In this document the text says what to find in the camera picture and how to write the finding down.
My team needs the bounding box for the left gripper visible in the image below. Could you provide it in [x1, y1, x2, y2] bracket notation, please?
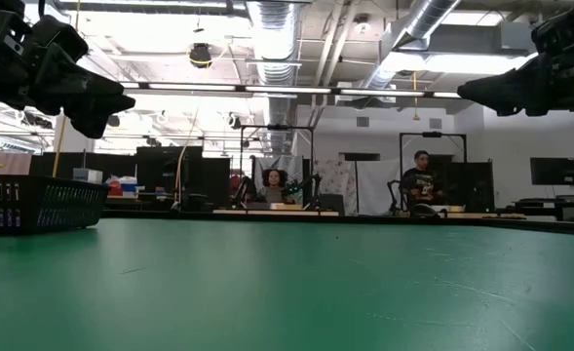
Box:
[0, 9, 137, 140]

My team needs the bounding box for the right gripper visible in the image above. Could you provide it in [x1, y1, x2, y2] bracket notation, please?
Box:
[456, 4, 574, 118]

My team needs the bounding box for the grey ventilation box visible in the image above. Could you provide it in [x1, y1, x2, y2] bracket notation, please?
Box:
[398, 21, 536, 55]

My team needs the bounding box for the yellow pole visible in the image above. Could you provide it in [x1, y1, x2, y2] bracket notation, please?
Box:
[51, 114, 69, 179]

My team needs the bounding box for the white storage box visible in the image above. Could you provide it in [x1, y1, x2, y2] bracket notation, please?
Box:
[72, 168, 103, 185]

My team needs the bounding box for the black monitor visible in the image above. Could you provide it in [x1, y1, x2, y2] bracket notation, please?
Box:
[529, 156, 574, 186]

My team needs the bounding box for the black screen panel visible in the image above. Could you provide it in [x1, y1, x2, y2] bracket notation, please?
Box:
[442, 161, 496, 212]

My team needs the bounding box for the black plastic mesh basket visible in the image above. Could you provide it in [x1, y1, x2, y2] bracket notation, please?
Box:
[0, 174, 112, 236]

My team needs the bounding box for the black desk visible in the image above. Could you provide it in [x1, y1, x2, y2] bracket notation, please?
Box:
[495, 193, 574, 223]

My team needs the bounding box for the person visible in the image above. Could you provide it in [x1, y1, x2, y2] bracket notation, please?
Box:
[260, 168, 290, 204]
[399, 150, 443, 206]

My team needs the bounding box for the workbench with wooden top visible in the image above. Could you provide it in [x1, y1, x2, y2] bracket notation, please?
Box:
[212, 209, 339, 217]
[398, 210, 527, 220]

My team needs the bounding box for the white curtain sheet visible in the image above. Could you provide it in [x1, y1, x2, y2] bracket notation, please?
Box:
[310, 158, 404, 215]

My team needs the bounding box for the grey curtain sheet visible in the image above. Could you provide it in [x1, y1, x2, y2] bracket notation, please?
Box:
[254, 154, 304, 204]

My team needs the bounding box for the black divider wall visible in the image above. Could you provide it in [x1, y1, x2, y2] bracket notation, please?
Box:
[30, 145, 232, 211]

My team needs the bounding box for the black gantry frame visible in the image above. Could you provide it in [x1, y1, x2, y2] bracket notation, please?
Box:
[399, 130, 468, 215]
[240, 124, 316, 211]

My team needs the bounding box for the hanging yellow cord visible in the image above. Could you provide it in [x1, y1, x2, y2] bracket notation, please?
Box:
[411, 71, 421, 122]

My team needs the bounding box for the silver air duct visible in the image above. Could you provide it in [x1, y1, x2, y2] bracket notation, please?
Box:
[362, 0, 463, 92]
[246, 0, 312, 157]

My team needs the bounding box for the black overhead camera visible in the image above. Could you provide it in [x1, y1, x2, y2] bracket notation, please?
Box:
[188, 42, 213, 68]

